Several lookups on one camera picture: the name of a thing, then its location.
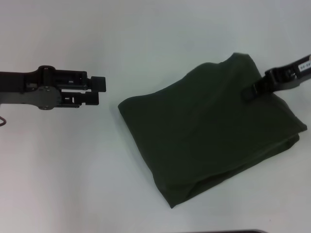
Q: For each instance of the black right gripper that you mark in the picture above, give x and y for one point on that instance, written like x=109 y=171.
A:
x=290 y=75

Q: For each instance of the dark green printed t-shirt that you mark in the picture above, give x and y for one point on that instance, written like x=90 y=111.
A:
x=206 y=133

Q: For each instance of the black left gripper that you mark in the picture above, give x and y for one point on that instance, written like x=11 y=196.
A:
x=30 y=88

